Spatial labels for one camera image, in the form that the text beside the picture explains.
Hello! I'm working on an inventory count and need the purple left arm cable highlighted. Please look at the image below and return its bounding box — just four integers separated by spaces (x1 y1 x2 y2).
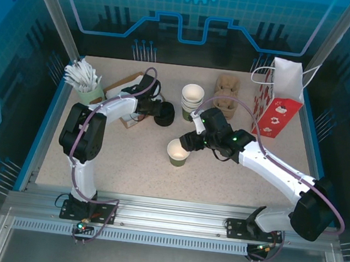
59 59 161 251

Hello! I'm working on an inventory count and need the aluminium front rail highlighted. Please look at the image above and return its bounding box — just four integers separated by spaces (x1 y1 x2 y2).
3 180 342 255

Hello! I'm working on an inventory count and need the red white paper gift bag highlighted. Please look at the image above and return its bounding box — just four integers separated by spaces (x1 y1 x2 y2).
244 53 322 143

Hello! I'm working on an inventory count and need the green paper cups stack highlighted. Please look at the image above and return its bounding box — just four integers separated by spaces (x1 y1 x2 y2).
178 83 207 123

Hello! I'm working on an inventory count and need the white wrapped stir sticks bundle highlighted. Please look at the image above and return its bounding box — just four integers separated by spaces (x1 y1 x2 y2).
62 56 104 95

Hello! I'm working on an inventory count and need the black cup lids stack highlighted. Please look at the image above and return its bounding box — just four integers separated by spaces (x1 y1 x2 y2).
152 105 176 128

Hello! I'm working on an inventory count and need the small LED connector board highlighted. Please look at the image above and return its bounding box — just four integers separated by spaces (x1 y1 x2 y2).
254 241 276 256
75 217 95 236

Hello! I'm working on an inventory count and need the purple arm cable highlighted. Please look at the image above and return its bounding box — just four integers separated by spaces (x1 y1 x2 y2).
178 94 350 262
59 59 161 251

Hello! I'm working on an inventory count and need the aluminium frame post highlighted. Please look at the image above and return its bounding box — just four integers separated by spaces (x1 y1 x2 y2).
295 0 350 97
16 0 87 61

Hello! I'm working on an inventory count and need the single green paper cup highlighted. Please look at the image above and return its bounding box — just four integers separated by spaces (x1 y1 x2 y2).
164 137 193 168

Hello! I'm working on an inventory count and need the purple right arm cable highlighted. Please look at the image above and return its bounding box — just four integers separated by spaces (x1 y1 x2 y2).
178 94 350 262

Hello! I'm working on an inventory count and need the brown pulp cup carrier stack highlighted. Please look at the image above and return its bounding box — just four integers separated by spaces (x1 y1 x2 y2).
211 75 242 119

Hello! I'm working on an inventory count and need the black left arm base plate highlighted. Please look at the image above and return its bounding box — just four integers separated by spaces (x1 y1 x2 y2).
59 199 118 226

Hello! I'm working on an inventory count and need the light green holder cup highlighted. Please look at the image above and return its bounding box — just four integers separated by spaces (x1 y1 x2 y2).
75 80 110 117

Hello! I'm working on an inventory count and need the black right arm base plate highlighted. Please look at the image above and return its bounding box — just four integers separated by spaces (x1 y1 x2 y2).
224 217 285 244

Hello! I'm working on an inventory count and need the white paper napkins stack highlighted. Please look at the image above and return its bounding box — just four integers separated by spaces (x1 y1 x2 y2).
105 72 146 104

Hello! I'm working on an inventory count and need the slotted grey cable duct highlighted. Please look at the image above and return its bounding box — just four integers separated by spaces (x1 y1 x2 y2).
11 217 250 257

